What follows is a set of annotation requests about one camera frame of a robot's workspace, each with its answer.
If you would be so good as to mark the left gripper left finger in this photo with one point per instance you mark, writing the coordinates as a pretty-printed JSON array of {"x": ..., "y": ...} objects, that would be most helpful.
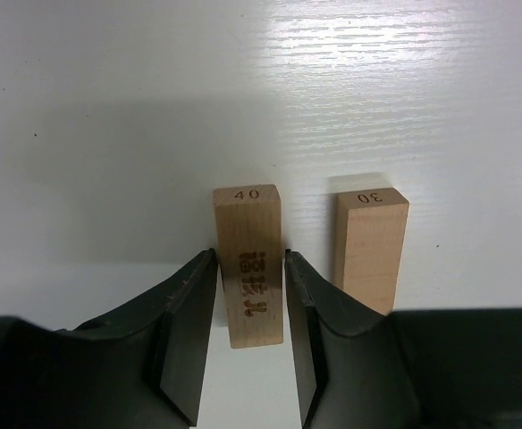
[{"x": 140, "y": 365}]

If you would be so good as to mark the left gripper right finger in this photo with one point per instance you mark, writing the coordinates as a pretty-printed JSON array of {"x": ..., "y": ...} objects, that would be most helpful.
[{"x": 356, "y": 368}]

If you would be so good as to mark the plain wood block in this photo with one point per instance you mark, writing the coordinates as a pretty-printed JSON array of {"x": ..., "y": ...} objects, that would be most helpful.
[{"x": 369, "y": 234}]

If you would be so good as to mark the engraved wood block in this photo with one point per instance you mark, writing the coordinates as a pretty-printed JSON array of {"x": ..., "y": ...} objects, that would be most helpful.
[{"x": 248, "y": 221}]

